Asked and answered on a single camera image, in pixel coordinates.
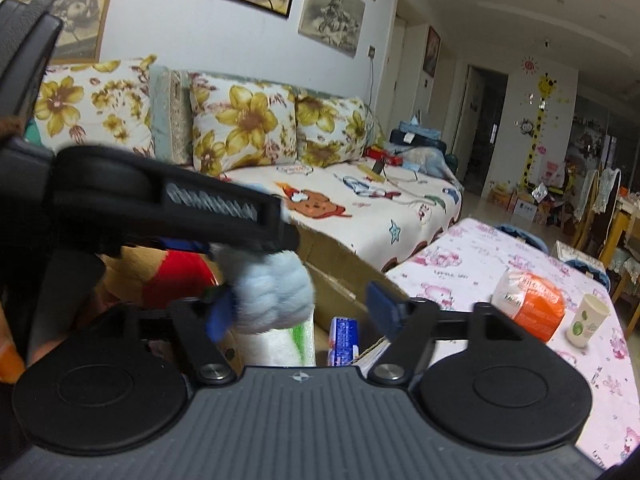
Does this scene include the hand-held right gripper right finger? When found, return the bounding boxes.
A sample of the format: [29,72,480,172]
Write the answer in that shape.
[366,281,538,386]

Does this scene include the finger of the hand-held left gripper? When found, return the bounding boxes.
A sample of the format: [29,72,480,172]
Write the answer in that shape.
[25,250,107,367]
[160,239,213,258]

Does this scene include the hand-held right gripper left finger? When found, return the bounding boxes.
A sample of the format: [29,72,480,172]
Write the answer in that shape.
[92,285,238,386]

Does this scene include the yellow bear plush red shirt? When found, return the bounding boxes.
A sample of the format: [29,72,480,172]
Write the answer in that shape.
[97,245,226,311]

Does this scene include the blue tissue packet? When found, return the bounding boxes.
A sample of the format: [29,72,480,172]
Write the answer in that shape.
[327,316,362,367]

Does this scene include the light blue plush toy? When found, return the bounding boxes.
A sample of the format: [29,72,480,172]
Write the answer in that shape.
[210,247,316,336]

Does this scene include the cardboard box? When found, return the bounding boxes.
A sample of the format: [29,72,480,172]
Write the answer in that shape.
[215,225,413,367]

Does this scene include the pink printed tablecloth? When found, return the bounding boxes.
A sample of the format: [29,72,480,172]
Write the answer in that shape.
[385,217,640,471]

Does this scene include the yellow floral sofa cushion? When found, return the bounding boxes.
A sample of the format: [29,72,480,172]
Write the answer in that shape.
[32,55,157,158]
[295,95,375,168]
[189,72,299,175]

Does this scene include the grey green trimmed cushion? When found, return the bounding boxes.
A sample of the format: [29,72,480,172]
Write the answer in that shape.
[149,65,195,166]

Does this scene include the sofa with floral cushions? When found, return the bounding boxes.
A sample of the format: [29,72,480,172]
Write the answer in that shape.
[220,157,463,273]

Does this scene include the orange tissue pack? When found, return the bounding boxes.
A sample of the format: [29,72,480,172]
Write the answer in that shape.
[491,267,566,343]

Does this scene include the grey blue clothing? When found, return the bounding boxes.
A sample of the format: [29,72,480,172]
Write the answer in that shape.
[400,147,460,181]

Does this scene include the red box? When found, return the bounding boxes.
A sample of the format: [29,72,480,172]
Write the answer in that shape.
[364,146,404,167]

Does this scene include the blue chair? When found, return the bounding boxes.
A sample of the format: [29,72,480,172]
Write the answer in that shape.
[565,257,610,288]
[495,224,547,251]

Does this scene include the dark blue bag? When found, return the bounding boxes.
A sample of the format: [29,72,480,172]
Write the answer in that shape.
[389,127,447,153]

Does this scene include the pile of small boxes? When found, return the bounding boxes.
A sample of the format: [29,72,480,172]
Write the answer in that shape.
[487,180,551,226]

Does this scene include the grey patterned sofa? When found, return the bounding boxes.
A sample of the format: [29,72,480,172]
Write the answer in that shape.
[367,102,391,148]

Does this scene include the sepia framed picture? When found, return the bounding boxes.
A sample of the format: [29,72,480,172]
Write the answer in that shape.
[12,0,119,65]

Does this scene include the white paper cup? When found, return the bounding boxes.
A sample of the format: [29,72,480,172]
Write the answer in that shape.
[566,293,611,348]

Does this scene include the giraffe height chart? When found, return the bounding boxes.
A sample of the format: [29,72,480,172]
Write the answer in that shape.
[520,72,560,190]

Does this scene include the yellow dining table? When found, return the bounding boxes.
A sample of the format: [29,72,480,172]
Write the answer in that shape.
[612,195,640,271]

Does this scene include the hanging white clothes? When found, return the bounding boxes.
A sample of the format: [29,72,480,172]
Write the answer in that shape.
[575,167,621,221]

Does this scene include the dark framed corridor picture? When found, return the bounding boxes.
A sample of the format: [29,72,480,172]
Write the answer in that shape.
[422,26,442,78]

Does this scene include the grey sketch framed picture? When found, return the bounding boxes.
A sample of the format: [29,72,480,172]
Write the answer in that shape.
[298,0,367,57]

